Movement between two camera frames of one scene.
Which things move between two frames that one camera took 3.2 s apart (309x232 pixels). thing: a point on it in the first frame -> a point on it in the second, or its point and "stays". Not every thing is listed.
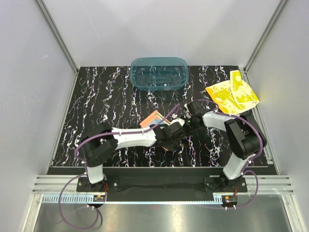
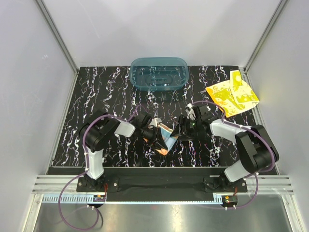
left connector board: x=99 y=198 stays
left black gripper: x=171 y=147 -> x=158 y=142
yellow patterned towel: x=233 y=95 stays
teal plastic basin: x=159 y=74 stays
